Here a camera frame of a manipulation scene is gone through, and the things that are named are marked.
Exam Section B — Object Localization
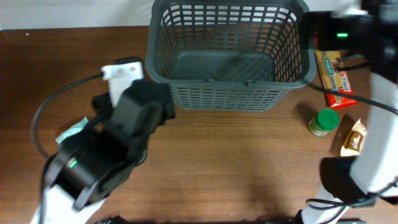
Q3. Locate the green lid spice jar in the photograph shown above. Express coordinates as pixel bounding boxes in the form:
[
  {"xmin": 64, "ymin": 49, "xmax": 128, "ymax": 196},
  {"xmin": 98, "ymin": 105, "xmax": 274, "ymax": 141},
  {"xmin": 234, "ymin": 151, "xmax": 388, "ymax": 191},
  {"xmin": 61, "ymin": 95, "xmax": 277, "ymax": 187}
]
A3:
[{"xmin": 308, "ymin": 108, "xmax": 340, "ymax": 137}]

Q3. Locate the glutinous rice bag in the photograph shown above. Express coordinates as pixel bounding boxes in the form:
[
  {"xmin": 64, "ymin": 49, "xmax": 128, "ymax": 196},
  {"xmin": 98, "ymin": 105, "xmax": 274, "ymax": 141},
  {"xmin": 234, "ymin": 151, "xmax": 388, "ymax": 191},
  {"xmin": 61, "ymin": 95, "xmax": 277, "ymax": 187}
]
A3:
[{"xmin": 340, "ymin": 119, "xmax": 368, "ymax": 157}]

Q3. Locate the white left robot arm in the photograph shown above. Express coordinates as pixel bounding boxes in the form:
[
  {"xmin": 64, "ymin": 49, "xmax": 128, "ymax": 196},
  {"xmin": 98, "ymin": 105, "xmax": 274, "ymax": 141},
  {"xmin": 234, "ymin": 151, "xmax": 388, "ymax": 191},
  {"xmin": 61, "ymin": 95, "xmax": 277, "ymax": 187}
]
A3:
[{"xmin": 37, "ymin": 79, "xmax": 175, "ymax": 223}]

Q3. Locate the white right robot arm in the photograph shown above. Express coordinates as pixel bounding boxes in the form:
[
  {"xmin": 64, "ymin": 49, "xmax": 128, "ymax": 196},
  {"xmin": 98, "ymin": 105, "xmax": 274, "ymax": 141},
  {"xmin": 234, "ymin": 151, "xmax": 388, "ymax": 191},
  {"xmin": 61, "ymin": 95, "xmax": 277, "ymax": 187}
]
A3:
[{"xmin": 296, "ymin": 1, "xmax": 397, "ymax": 223}]

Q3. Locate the red yellow spaghetti pack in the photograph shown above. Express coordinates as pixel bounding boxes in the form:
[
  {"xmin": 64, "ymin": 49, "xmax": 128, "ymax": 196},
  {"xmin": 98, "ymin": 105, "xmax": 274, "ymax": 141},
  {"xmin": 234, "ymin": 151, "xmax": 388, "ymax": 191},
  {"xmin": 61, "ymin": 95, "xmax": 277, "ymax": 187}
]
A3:
[{"xmin": 314, "ymin": 37, "xmax": 358, "ymax": 109}]

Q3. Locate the green wet wipes packet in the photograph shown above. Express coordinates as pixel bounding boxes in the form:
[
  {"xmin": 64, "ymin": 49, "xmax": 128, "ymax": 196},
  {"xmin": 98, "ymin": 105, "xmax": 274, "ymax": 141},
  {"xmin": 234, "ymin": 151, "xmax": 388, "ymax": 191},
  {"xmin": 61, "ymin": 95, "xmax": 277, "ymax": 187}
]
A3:
[{"xmin": 55, "ymin": 117, "xmax": 88, "ymax": 145}]

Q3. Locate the grey plastic basket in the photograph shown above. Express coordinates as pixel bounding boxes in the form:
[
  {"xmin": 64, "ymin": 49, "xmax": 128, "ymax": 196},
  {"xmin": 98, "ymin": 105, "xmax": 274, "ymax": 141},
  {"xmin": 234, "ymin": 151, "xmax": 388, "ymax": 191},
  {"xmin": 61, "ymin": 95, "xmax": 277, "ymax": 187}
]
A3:
[{"xmin": 145, "ymin": 0, "xmax": 317, "ymax": 112}]

